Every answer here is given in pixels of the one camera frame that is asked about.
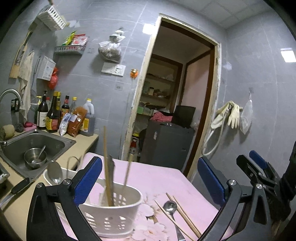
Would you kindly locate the white clear snack bag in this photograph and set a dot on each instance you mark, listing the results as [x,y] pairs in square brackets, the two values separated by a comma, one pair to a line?
[64,124]

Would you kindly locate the stainless steel sink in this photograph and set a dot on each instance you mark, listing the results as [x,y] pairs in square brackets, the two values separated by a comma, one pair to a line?
[12,152]

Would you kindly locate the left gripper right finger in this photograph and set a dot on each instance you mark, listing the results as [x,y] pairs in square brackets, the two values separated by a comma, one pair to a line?
[214,180]

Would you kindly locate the beige hanging towel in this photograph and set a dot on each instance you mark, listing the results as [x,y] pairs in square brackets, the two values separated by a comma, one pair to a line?
[24,76]

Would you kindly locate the rubber gloves on wall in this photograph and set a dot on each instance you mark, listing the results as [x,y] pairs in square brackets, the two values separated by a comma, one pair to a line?
[230,112]

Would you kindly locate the orange spice packet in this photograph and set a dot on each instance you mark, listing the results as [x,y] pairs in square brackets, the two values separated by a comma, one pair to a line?
[76,121]

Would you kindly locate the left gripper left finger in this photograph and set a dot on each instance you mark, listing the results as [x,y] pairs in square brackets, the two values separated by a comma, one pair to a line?
[85,179]

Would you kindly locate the red plastic bag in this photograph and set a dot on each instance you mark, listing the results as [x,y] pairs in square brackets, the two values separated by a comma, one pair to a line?
[54,79]

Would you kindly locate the large steel ladle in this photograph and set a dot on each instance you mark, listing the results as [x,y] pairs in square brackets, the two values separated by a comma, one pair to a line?
[54,172]

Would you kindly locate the pink floral table cloth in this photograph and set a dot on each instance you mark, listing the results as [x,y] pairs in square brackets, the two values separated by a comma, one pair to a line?
[158,184]

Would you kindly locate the white box on wall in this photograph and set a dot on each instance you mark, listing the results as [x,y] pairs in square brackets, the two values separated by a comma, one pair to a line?
[46,69]

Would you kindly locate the white wall socket plate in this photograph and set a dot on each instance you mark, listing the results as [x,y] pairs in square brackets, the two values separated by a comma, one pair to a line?
[113,69]

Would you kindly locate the orange wall hook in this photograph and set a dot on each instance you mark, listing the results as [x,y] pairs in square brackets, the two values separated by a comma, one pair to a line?
[133,73]

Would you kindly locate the dark grey cabinet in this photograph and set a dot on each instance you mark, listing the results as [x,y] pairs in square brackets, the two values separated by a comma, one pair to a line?
[166,145]

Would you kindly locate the steel spoon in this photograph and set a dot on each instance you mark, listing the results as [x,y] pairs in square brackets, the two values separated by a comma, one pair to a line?
[170,207]

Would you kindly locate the wooden cutting board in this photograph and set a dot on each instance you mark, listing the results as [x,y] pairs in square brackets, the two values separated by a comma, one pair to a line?
[19,56]

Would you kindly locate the wooden shelf unit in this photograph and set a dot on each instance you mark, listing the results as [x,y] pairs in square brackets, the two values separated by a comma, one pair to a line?
[161,83]

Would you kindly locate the large vinegar jug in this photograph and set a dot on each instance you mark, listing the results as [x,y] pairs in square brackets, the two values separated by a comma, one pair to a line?
[88,125]

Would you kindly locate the black monitor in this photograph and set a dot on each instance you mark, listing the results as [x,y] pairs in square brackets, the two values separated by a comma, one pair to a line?
[183,116]

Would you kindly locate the pale bamboo chopstick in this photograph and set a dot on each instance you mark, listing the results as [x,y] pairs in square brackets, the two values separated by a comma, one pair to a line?
[173,221]

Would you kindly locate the steel bowl in sink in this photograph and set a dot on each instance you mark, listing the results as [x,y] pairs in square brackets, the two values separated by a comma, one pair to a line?
[35,157]

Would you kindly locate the black handled knife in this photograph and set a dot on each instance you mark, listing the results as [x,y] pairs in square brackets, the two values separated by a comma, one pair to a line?
[15,190]

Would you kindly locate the grey wall shelf basket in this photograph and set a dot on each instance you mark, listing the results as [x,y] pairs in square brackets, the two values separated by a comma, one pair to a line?
[69,50]

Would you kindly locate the brown wooden chopstick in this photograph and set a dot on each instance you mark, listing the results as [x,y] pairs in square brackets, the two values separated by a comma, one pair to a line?
[109,192]

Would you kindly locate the dark wine bottle white label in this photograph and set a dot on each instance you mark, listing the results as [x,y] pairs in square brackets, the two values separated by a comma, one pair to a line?
[42,113]

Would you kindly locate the plastic bag on wall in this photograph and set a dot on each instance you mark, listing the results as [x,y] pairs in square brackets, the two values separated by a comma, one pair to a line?
[110,50]

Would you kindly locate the white wall rack basket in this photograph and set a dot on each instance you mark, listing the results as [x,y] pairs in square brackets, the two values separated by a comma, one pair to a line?
[50,17]

